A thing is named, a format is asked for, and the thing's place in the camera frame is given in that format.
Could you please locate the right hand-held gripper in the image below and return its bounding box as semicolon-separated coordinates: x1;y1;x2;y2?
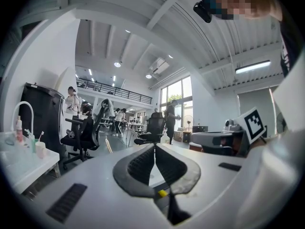
190;106;267;156

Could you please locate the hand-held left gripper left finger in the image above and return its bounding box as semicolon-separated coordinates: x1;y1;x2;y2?
26;144;169;229

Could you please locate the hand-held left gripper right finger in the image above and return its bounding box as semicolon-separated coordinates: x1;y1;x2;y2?
156;144;250;229

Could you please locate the person's right forearm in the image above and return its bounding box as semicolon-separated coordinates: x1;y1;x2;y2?
252;134;279;150

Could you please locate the cream plastic cup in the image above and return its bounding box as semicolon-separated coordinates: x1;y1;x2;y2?
35;141;48;159

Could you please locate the white standing fan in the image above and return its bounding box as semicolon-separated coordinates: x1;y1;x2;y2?
184;114;194;131

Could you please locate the cardboard box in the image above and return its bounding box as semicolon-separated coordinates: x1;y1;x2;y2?
173;127;191;143

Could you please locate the black office chair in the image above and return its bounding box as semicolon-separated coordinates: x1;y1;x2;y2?
133;112;167;146
60;99;111;170

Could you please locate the grey roller blind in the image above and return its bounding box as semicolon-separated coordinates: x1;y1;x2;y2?
238;87;280;138

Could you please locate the white side table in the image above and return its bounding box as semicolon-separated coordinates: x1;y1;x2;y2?
0;131;60;195

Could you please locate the black standing fan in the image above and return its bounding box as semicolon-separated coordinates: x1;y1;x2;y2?
276;112;288;133

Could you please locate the white cloth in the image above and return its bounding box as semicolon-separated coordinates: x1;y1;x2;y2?
92;98;115;119

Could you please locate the ceiling air conditioner unit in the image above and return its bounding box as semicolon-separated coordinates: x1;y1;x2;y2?
149;58;170;75

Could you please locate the long tube ceiling lamp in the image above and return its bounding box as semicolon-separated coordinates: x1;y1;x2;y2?
235;60;272;74

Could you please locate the black wheeled equipment cabinet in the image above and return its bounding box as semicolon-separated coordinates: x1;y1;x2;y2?
19;82;65;153

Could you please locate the black balcony railing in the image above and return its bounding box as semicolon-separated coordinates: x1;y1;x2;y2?
76;77;153;105

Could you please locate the white foam board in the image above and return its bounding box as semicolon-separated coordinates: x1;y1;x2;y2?
55;67;77;92

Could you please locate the white curved faucet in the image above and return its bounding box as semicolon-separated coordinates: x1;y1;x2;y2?
11;101;34;138

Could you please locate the person's black t-shirt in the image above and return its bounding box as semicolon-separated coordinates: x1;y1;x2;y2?
280;18;301;77

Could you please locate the large glass window wall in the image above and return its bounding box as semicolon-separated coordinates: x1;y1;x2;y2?
160;76;193;129

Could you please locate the white frame table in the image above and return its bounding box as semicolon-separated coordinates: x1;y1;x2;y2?
125;122;147;147

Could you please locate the black head-worn camera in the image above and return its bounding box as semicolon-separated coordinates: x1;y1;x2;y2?
193;1;213;23

